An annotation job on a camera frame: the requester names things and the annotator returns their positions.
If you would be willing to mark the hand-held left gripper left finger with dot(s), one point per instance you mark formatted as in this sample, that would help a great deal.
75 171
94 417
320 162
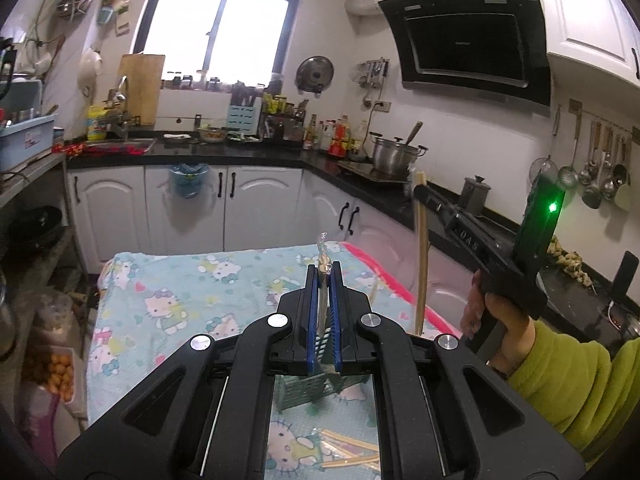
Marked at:
312 320

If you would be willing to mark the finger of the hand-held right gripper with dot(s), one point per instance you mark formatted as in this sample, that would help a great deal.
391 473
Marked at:
432 207

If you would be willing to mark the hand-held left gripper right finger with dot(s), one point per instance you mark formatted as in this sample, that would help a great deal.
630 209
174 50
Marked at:
337 320

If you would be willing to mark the bare wooden chopstick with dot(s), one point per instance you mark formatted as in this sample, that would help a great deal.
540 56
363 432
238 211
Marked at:
421 260

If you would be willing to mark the green plastic utensil basket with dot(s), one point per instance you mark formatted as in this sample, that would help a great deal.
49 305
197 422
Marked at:
305 392

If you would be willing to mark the bunch of wooden chopsticks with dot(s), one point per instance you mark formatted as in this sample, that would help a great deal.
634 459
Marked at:
350 445

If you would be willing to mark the hanging small utensils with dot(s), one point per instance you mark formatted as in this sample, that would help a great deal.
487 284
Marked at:
372 77

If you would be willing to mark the person's right hand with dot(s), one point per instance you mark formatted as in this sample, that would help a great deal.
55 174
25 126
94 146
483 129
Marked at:
515 340

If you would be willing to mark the steel canister with lid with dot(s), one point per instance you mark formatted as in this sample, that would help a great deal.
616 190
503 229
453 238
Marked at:
474 197

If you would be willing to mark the steel stock pot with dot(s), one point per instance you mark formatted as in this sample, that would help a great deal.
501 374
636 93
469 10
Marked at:
395 157

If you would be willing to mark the black induction cooktop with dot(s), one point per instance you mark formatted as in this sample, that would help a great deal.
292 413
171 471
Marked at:
375 172

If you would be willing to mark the row of hanging ladles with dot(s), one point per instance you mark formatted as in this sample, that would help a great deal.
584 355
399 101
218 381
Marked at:
592 180

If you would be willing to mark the cat print tablecloth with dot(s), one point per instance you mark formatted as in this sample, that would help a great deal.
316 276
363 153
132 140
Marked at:
175 310

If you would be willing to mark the black kitchen countertop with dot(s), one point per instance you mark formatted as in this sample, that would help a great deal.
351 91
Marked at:
280 152

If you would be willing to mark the spice rack with jars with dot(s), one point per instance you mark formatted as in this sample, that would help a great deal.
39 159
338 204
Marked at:
285 120

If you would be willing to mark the black range hood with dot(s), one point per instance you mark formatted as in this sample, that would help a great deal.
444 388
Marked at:
465 35

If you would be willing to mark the round steel pan lid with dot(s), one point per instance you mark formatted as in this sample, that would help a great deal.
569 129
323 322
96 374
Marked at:
314 74

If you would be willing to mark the blue plastic bag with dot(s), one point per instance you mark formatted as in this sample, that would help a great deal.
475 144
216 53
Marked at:
187 182

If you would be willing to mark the blue knife block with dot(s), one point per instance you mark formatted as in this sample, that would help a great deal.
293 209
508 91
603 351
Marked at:
243 121

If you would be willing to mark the bowl of food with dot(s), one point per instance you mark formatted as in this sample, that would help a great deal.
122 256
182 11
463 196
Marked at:
212 135

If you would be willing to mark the white kitchen cabinets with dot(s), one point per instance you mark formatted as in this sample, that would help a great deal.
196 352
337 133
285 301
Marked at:
125 210

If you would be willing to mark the red chili peppers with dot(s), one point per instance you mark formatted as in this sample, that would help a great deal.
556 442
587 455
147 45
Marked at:
125 150

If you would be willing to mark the blue framed window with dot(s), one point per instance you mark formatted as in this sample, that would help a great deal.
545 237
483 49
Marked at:
250 25

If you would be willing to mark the wooden cutting board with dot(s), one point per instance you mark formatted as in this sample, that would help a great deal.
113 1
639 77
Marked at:
142 85

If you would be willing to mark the black wok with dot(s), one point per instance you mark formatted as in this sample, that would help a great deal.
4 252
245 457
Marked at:
37 227

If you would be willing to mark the yellow dish soap bottle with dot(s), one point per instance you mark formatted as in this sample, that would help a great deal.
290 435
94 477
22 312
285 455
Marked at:
96 125

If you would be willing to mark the steel faucet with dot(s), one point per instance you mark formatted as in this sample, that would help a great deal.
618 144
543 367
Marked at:
121 85

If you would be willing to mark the metal shelf unit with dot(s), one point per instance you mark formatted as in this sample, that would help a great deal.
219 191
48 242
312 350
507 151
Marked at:
30 180

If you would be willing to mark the white plastic dipper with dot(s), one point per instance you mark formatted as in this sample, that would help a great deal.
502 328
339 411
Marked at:
91 72

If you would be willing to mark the blue plastic storage box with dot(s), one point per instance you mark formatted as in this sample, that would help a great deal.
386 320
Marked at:
30 140

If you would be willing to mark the wall outlet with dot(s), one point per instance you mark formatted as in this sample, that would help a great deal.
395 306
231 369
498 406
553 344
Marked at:
382 106

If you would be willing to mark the white wall cabinet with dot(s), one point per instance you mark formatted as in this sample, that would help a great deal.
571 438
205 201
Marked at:
585 10

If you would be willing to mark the green wall caddy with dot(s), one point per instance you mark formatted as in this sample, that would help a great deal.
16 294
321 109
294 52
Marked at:
114 15

